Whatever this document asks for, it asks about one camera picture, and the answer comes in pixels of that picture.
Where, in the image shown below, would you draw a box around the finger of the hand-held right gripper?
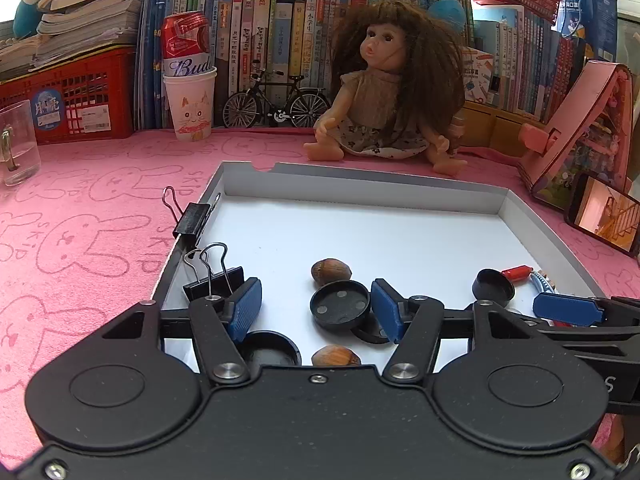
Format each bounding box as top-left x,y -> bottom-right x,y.
537,324 -> 640,356
532,295 -> 640,325

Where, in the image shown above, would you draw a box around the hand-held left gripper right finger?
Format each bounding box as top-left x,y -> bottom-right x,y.
370,277 -> 539,387

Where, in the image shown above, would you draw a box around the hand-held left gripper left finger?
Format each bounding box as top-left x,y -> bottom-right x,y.
102,276 -> 263,386

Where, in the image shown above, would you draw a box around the small black round cap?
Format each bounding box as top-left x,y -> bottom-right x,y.
350,312 -> 391,345
239,330 -> 302,367

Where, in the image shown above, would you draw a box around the blue hair clip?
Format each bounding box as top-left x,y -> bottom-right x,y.
527,269 -> 557,293

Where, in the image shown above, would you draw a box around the black binder clip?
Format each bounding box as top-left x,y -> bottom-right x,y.
162,186 -> 222,240
182,242 -> 246,303

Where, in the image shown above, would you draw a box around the deep black round cap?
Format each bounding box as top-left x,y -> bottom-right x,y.
309,280 -> 372,331

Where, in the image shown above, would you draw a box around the brown hazelnut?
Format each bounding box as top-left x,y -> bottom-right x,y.
311,258 -> 352,285
311,345 -> 362,367

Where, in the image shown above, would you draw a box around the large black round cap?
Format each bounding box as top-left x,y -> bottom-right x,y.
471,268 -> 516,306

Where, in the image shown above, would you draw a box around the white cardboard box tray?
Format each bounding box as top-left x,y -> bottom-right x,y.
150,161 -> 608,376

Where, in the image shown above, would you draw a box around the black smartphone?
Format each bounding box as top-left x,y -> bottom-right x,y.
564,172 -> 640,253

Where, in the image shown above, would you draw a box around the pink rabbit print cloth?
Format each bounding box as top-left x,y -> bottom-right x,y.
0,127 -> 640,466

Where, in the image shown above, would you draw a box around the pink triangular box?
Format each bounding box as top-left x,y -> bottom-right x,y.
517,59 -> 640,211

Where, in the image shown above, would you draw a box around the black model bicycle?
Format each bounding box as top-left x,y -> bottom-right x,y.
221,69 -> 332,130

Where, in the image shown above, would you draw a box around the white cat paper cup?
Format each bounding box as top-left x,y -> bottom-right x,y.
163,66 -> 218,142

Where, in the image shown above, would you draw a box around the brown haired doll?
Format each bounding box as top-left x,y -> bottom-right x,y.
303,1 -> 468,177

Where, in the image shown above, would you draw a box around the white printed carton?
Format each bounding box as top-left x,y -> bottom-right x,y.
460,45 -> 501,106

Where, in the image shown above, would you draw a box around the row of blue spined books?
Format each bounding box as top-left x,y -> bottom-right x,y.
365,0 -> 591,123

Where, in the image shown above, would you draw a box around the large red plastic basket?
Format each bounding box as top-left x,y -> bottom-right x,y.
0,45 -> 138,145

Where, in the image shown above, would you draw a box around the red beer can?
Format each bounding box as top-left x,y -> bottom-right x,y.
160,10 -> 212,78

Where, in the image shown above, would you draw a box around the clear acrylic holder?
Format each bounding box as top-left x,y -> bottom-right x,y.
0,100 -> 42,187

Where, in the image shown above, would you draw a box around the row of upright books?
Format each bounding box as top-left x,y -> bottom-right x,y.
135,0 -> 371,131

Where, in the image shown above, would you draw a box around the blue packaging boxes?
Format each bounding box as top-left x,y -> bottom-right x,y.
562,0 -> 626,61

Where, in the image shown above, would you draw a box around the stack of lying books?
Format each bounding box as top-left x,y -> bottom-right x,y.
0,0 -> 146,78

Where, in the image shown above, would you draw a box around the blue white plush toy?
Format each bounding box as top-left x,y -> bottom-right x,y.
12,0 -> 48,38

